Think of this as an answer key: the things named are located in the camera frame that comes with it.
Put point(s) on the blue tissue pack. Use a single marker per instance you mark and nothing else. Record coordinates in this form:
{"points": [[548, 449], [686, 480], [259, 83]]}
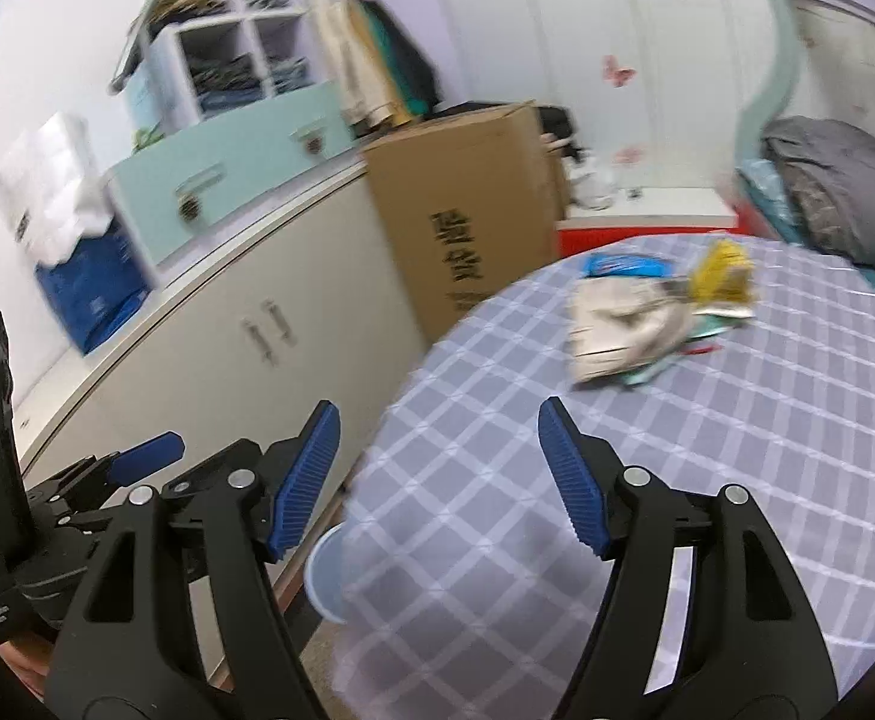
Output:
{"points": [[92, 292]]}

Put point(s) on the light blue plastic bin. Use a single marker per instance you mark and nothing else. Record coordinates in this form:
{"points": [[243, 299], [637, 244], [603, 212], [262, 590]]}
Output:
{"points": [[328, 577]]}

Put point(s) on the yellow hanging garment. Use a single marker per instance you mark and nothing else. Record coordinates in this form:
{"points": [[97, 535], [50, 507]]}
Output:
{"points": [[381, 101]]}

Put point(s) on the pink butterfly sticker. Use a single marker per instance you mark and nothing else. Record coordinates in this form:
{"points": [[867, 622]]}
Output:
{"points": [[617, 71]]}

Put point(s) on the pine cone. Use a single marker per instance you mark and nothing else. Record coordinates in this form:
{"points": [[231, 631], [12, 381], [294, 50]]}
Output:
{"points": [[190, 206], [316, 142]]}

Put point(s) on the white paper bag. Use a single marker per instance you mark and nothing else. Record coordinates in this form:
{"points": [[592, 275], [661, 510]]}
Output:
{"points": [[47, 180]]}

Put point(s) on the green hanging garment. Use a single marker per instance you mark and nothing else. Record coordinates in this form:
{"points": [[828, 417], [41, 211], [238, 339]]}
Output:
{"points": [[392, 45]]}

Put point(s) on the grey checked tablecloth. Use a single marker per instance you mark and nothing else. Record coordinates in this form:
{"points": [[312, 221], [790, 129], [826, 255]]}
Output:
{"points": [[482, 427]]}

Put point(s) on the folded blue clothes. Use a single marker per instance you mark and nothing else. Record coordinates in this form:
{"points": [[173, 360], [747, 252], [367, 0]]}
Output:
{"points": [[287, 75]]}

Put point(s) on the black hanging jacket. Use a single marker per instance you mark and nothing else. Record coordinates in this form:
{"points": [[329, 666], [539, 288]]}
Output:
{"points": [[418, 60]]}

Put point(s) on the pink flower sticker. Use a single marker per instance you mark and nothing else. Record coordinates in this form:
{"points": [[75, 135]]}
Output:
{"points": [[624, 156]]}

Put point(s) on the tall cardboard box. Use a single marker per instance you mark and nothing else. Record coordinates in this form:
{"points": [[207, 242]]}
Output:
{"points": [[467, 187]]}

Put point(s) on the folded dark clothes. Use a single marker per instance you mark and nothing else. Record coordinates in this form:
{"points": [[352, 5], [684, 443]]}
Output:
{"points": [[223, 82]]}

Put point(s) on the large teal drawer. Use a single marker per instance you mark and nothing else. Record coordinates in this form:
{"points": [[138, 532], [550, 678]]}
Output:
{"points": [[182, 165]]}

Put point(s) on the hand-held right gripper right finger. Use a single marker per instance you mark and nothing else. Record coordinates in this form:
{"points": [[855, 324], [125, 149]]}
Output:
{"points": [[572, 480]]}

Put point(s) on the brown clothes pile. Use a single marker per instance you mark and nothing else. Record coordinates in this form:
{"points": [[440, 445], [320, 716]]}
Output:
{"points": [[182, 7]]}

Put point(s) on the black clothes heap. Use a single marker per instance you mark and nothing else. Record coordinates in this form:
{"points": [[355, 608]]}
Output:
{"points": [[557, 131]]}

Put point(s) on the blue snack packet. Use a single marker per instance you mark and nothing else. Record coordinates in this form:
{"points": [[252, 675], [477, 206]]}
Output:
{"points": [[624, 266]]}

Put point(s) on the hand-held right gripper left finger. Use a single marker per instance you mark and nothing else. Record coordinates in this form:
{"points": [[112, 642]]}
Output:
{"points": [[306, 480]]}

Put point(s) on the white knotted plastic bag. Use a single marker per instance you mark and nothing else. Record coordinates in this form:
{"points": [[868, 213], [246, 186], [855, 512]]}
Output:
{"points": [[594, 184]]}

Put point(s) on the white wardrobe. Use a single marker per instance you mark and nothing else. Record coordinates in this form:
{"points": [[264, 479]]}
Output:
{"points": [[542, 15]]}

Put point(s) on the light blue paper sign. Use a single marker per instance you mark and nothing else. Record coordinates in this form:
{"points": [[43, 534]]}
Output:
{"points": [[148, 90]]}

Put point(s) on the green artificial plant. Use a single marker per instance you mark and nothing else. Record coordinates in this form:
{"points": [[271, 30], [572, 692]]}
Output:
{"points": [[148, 139]]}

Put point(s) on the small teal drawer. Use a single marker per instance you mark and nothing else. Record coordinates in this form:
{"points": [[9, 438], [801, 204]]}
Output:
{"points": [[317, 109]]}

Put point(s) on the red white low cabinet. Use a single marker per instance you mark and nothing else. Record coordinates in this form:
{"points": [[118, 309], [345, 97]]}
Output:
{"points": [[647, 202]]}

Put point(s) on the grey quilt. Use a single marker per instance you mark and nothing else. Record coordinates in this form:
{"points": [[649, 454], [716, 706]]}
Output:
{"points": [[842, 187]]}

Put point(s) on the teal white wrapper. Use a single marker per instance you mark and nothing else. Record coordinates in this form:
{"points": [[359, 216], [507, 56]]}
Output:
{"points": [[714, 324]]}

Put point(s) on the beige paper bag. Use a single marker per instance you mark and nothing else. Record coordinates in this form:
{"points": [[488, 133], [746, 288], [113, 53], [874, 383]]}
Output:
{"points": [[617, 330]]}

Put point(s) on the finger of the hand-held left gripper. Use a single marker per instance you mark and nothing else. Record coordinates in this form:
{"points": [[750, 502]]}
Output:
{"points": [[212, 465], [145, 457]]}

